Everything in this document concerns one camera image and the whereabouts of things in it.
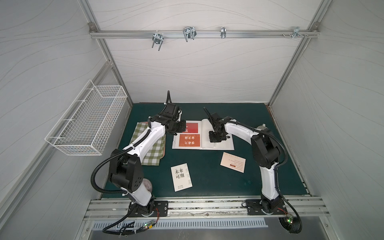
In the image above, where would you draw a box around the white slotted vent strip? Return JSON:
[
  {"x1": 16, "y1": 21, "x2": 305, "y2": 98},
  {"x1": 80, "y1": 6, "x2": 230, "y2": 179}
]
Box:
[{"x1": 92, "y1": 218, "x2": 268, "y2": 231}]

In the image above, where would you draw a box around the metal bracket with screws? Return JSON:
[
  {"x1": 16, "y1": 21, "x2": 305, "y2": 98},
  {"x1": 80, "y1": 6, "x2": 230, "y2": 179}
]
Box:
[{"x1": 282, "y1": 27, "x2": 309, "y2": 39}]

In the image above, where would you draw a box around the white photo card black text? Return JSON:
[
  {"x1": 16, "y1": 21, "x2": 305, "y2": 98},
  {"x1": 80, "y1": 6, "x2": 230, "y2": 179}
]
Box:
[{"x1": 171, "y1": 163, "x2": 193, "y2": 192}]

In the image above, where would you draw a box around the left black corrugated cable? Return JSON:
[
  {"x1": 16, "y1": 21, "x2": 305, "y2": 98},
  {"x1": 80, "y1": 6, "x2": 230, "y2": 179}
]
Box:
[{"x1": 90, "y1": 128, "x2": 154, "y2": 235}]

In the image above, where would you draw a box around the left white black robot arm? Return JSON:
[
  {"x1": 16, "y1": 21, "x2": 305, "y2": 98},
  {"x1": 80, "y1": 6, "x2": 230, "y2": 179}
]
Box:
[{"x1": 109, "y1": 103, "x2": 186, "y2": 207}]

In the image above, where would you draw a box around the horizontal aluminium rail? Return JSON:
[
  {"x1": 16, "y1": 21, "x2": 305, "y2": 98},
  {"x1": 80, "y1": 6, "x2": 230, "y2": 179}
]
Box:
[{"x1": 90, "y1": 29, "x2": 320, "y2": 39}]

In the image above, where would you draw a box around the white photo album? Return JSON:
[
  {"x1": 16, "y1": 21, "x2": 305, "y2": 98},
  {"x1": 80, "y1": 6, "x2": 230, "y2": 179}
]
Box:
[{"x1": 172, "y1": 119, "x2": 235, "y2": 151}]

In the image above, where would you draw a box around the red photo card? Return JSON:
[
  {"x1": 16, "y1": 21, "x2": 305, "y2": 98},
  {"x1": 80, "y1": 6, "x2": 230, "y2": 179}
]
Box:
[{"x1": 184, "y1": 122, "x2": 199, "y2": 134}]

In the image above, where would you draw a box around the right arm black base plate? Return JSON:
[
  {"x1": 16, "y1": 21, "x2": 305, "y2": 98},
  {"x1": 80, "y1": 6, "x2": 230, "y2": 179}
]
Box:
[{"x1": 242, "y1": 199, "x2": 287, "y2": 216}]

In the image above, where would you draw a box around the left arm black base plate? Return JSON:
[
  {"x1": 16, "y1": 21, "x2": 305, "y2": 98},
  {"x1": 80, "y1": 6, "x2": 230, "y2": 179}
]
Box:
[{"x1": 129, "y1": 200, "x2": 169, "y2": 218}]

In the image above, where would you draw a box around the black corrugated cable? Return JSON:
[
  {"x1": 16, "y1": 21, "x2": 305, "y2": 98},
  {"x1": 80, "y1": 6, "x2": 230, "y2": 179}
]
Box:
[
  {"x1": 230, "y1": 119, "x2": 303, "y2": 234},
  {"x1": 90, "y1": 128, "x2": 154, "y2": 235}
]

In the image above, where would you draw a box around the orange photo card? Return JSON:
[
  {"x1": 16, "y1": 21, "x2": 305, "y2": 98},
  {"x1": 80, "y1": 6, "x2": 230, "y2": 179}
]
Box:
[{"x1": 179, "y1": 134, "x2": 201, "y2": 148}]

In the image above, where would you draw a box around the ribbed grey ceramic teapot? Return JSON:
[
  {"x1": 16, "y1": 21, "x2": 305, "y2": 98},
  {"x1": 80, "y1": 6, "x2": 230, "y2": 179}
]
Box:
[{"x1": 257, "y1": 124, "x2": 268, "y2": 132}]

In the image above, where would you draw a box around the green checkered photo album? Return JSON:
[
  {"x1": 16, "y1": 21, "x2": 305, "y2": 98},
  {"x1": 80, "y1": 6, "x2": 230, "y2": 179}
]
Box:
[{"x1": 125, "y1": 122, "x2": 166, "y2": 166}]

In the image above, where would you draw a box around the white wire basket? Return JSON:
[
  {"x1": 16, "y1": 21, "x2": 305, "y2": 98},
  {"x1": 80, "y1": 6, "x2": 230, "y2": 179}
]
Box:
[{"x1": 45, "y1": 80, "x2": 127, "y2": 156}]

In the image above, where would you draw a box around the right black corrugated cable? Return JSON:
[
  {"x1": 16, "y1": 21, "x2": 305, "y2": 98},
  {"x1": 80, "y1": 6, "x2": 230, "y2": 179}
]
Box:
[{"x1": 230, "y1": 119, "x2": 303, "y2": 234}]

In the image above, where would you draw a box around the pink ribbed cup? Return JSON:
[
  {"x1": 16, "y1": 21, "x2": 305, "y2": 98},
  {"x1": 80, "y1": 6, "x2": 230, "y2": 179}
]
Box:
[{"x1": 142, "y1": 179, "x2": 153, "y2": 193}]

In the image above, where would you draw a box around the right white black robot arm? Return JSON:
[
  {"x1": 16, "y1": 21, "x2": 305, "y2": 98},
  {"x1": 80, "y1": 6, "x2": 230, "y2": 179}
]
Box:
[{"x1": 204, "y1": 108, "x2": 286, "y2": 215}]

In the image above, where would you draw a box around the pale pink photo card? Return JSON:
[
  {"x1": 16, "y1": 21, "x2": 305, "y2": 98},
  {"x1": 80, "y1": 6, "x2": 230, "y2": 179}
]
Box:
[{"x1": 220, "y1": 153, "x2": 246, "y2": 173}]

